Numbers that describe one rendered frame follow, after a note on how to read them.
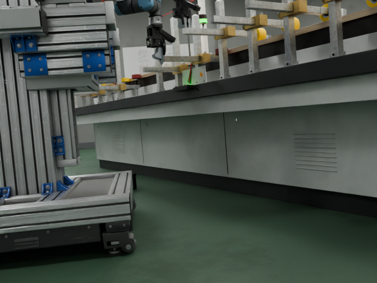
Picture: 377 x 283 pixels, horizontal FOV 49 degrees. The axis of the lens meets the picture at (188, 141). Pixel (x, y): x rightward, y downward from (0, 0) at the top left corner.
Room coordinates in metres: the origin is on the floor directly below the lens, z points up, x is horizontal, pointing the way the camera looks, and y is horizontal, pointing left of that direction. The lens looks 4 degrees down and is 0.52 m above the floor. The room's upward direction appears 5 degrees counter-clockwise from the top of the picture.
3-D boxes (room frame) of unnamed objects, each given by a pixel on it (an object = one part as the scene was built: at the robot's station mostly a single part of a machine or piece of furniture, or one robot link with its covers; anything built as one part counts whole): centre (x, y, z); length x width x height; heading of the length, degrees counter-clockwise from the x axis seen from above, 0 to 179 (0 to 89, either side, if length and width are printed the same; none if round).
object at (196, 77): (2.55, -0.06, 0.75); 0.26 x 0.01 x 0.10; 31
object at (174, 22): (2.75, 0.03, 0.92); 0.04 x 0.04 x 0.48; 31
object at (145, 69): (2.69, 0.05, 0.82); 0.44 x 0.03 x 0.04; 121
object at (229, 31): (2.30, -0.24, 0.95); 0.14 x 0.06 x 0.05; 31
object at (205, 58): (2.52, -0.11, 0.85); 0.14 x 0.06 x 0.05; 31
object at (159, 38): (2.35, 0.13, 0.97); 0.09 x 0.08 x 0.12; 121
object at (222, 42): (2.32, -0.23, 0.89); 0.04 x 0.04 x 0.48; 31
